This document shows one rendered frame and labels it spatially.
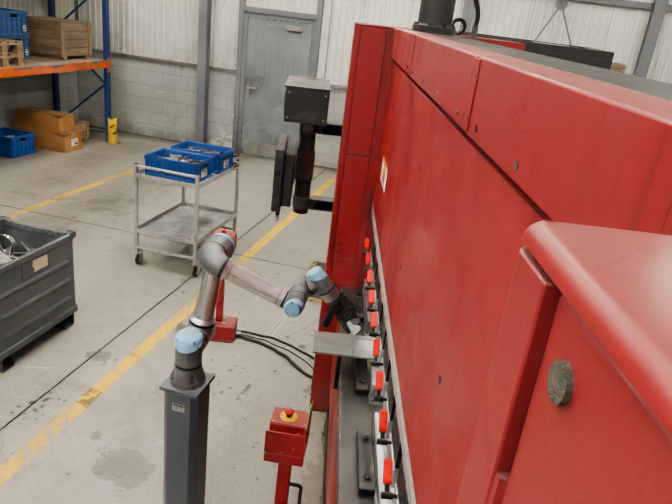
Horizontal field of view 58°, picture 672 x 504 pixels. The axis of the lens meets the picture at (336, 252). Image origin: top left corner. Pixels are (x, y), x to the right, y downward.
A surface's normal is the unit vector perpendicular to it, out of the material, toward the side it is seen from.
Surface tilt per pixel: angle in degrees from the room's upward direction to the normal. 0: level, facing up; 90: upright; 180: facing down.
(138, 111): 90
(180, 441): 90
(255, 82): 90
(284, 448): 90
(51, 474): 0
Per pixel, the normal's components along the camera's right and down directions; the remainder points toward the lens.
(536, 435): -0.99, -0.11
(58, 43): -0.24, 0.36
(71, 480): 0.11, -0.92
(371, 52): -0.01, 0.37
